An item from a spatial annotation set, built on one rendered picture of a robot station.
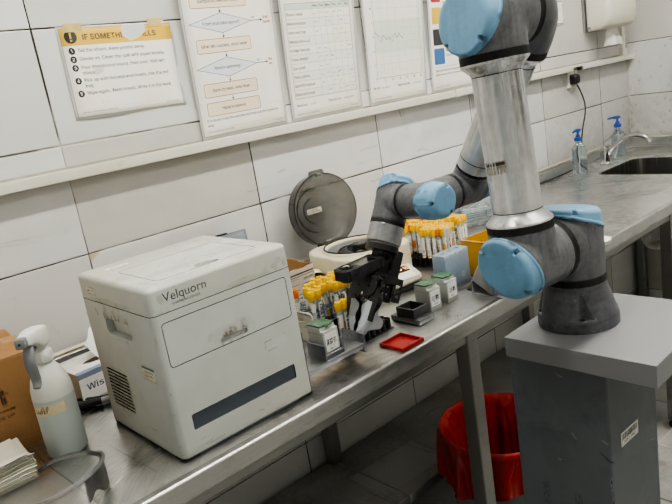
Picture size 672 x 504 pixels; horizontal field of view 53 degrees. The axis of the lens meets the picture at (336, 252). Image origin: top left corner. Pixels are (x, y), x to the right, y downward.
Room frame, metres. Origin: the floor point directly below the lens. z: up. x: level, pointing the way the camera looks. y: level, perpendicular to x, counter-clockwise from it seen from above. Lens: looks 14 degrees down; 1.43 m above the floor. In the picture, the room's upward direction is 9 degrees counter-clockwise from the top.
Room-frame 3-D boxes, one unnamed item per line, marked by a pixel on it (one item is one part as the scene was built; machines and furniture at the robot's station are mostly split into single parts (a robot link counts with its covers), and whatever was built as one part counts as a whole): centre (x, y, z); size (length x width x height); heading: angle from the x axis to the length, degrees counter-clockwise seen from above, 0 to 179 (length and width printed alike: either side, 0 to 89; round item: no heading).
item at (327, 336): (1.26, 0.05, 0.95); 0.05 x 0.04 x 0.06; 41
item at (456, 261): (1.66, -0.29, 0.92); 0.10 x 0.07 x 0.10; 132
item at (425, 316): (1.48, -0.15, 0.89); 0.09 x 0.05 x 0.04; 39
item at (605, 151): (3.05, -1.41, 0.94); 0.24 x 0.17 x 0.14; 41
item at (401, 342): (1.35, -0.11, 0.88); 0.07 x 0.07 x 0.01; 41
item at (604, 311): (1.22, -0.44, 0.97); 0.15 x 0.15 x 0.10
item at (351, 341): (1.25, 0.07, 0.92); 0.21 x 0.07 x 0.05; 131
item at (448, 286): (1.57, -0.25, 0.91); 0.05 x 0.04 x 0.07; 41
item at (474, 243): (1.74, -0.43, 0.93); 0.13 x 0.13 x 0.10; 38
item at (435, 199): (1.35, -0.21, 1.18); 0.11 x 0.11 x 0.08; 35
